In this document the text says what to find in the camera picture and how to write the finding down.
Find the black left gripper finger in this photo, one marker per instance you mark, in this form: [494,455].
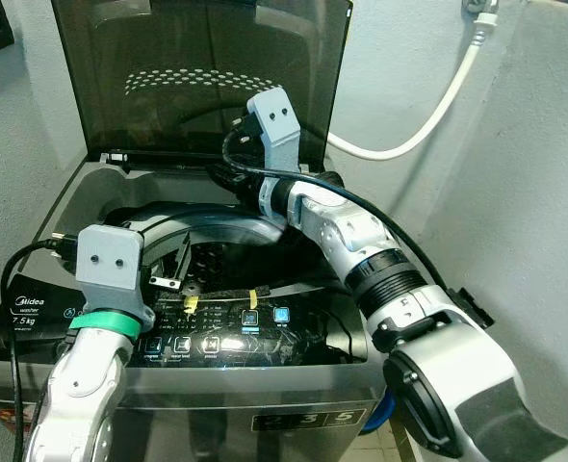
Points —
[183,255]

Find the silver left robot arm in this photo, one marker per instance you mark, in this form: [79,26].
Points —
[82,385]

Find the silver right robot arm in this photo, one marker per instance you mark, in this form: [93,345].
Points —
[457,356]

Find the grey top-load washing machine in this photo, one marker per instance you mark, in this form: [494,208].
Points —
[197,423]

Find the wide yellow tape strip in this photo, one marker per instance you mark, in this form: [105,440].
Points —
[192,304]

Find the perforated steel washer drum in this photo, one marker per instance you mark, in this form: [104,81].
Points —
[236,260]

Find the narrow yellow tape strip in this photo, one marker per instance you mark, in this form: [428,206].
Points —
[254,298]

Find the dark tinted washer lid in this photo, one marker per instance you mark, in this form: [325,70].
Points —
[168,48]

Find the blue plastic bucket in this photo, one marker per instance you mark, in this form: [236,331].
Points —
[385,412]

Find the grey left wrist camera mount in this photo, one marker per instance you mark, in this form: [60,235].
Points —
[111,260]

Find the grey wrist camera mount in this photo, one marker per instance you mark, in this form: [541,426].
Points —
[111,260]
[279,125]

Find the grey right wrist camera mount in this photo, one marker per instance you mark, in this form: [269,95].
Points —
[279,125]

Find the metal wall water tap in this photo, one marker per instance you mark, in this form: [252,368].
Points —
[481,6]

